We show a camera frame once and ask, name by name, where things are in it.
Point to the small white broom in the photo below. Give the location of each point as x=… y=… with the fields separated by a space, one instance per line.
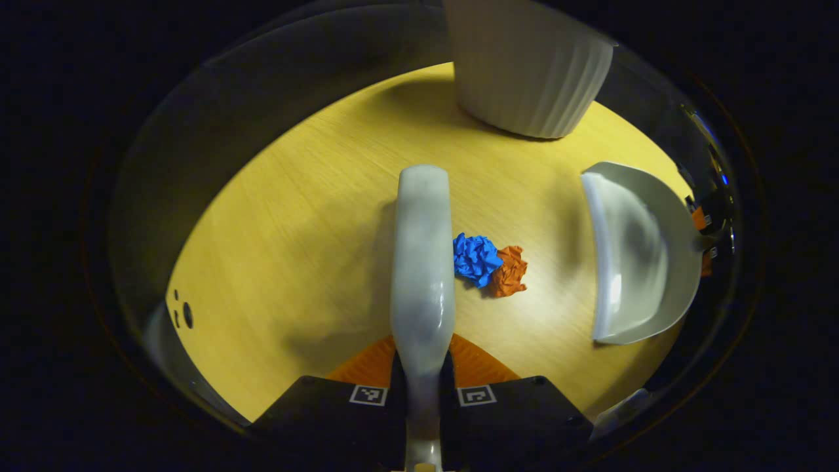
x=423 y=262

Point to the blue paper ball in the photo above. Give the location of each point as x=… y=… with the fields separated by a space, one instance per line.
x=475 y=259

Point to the white ribbed garbage bin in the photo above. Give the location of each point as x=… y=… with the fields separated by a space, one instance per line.
x=524 y=72

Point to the orange paper ball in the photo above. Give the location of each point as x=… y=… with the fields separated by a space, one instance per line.
x=511 y=272

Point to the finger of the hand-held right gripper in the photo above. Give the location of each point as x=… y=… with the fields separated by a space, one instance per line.
x=699 y=217
x=707 y=262

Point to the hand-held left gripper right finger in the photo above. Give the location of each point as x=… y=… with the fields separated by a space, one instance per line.
x=511 y=426

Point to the white plastic dustpan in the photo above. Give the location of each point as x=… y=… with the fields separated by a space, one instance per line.
x=636 y=262

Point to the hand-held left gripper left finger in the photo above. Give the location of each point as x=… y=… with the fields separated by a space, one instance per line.
x=334 y=426

